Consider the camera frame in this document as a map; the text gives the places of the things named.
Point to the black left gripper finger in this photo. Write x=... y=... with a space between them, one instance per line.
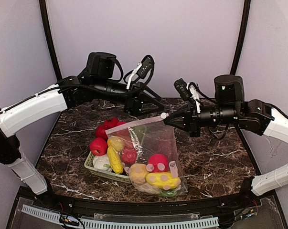
x=149 y=108
x=153 y=93

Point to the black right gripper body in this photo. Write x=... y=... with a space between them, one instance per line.
x=193 y=121

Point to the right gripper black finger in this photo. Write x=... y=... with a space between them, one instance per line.
x=182 y=127
x=177 y=117

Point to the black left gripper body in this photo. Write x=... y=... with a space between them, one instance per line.
x=133 y=103

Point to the clear dotted zip bag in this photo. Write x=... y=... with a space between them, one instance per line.
x=158 y=139

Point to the red toy apple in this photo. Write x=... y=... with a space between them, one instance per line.
x=158 y=163

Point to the yellow toy mango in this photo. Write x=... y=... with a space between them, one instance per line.
x=163 y=180

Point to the tan toy potato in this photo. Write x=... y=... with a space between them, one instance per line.
x=137 y=173

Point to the green toy bitter gourd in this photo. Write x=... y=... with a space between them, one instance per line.
x=168 y=193

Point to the white toy bitter gourd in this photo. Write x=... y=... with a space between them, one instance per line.
x=148 y=189

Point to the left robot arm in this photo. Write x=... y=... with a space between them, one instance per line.
x=95 y=81

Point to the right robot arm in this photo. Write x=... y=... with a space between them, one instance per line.
x=255 y=116

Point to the red toy tomato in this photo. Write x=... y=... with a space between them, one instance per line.
x=98 y=147
x=121 y=123

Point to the yellow toy lemon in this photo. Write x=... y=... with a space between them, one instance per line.
x=116 y=143

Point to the red toy bell pepper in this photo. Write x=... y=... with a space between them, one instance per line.
x=129 y=155

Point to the yellow toy corn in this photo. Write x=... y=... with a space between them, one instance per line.
x=114 y=160

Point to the white toy garlic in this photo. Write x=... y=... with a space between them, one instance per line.
x=102 y=163

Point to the pale green plastic basket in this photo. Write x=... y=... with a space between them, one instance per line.
x=109 y=175

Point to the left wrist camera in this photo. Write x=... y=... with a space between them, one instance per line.
x=147 y=65

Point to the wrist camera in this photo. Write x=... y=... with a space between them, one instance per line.
x=147 y=65
x=189 y=92

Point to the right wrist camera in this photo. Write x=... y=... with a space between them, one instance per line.
x=189 y=92

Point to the black front rail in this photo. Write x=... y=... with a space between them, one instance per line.
x=211 y=206

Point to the white slotted cable duct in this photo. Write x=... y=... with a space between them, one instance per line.
x=107 y=221

